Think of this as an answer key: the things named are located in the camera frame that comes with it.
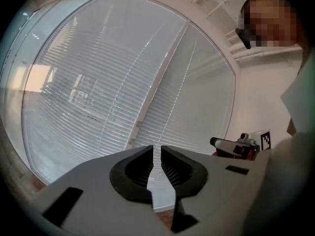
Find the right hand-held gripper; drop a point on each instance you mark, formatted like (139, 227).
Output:
(263, 140)

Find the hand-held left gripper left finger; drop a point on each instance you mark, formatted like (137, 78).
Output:
(98, 193)

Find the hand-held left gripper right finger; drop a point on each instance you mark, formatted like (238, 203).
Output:
(216, 193)

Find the person's right hand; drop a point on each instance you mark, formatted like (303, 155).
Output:
(248, 154)

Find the person's t-shirt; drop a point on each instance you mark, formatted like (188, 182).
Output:
(300, 87)

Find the white ceiling pipes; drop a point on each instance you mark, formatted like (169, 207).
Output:
(261, 54)

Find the person's head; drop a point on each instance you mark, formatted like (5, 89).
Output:
(268, 18)

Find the black head camera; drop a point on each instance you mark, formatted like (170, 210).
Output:
(243, 37)

